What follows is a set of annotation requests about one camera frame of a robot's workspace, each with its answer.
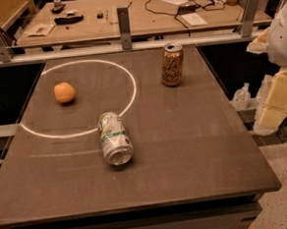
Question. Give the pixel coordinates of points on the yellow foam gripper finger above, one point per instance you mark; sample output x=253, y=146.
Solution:
x=258, y=45
x=272, y=102

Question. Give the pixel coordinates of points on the green white 7up can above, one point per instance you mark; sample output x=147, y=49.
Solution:
x=115, y=142

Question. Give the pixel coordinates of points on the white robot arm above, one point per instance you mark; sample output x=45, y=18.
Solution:
x=277, y=46

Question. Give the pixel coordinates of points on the orange LaCroix can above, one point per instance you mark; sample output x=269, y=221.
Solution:
x=172, y=64

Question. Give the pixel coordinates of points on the clear sanitizer bottle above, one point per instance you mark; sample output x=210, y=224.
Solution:
x=241, y=97

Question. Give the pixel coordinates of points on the white paper sheet right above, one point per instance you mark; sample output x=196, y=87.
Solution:
x=194, y=19

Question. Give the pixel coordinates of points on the white paper sheet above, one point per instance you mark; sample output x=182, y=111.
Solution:
x=194, y=19
x=40, y=30

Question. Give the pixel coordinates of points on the wooden back desk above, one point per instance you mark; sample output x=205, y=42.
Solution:
x=146, y=18

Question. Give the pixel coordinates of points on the small black box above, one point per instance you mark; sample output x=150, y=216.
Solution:
x=99, y=15

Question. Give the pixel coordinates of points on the black stapler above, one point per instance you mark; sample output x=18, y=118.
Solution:
x=68, y=20

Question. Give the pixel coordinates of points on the orange fruit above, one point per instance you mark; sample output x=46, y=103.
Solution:
x=64, y=92

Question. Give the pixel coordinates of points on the black device on stand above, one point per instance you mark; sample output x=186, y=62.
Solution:
x=58, y=6

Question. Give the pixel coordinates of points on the white paper sheet left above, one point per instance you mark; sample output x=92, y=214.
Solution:
x=40, y=30

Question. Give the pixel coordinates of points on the middle metal bracket post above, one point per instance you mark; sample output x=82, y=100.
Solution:
x=124, y=27

